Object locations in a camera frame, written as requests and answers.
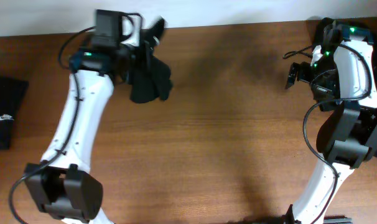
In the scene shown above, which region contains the black t-shirt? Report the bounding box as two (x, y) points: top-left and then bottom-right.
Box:
(128, 56), (173, 104)

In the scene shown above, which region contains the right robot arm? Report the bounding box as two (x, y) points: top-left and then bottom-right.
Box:
(276, 17), (377, 223)

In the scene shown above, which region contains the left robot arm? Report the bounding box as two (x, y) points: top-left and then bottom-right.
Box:
(21, 9), (172, 223)

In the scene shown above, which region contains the folded black Nike garment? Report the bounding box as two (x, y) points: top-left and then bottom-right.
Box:
(0, 77), (29, 150)

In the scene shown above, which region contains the right black camera cable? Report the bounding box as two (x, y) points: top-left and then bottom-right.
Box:
(282, 42), (373, 224)

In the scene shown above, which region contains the black camera cable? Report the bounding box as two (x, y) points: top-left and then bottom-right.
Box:
(7, 12), (142, 224)
(282, 42), (373, 224)

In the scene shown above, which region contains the left black camera cable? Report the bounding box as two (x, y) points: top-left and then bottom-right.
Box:
(7, 12), (142, 224)

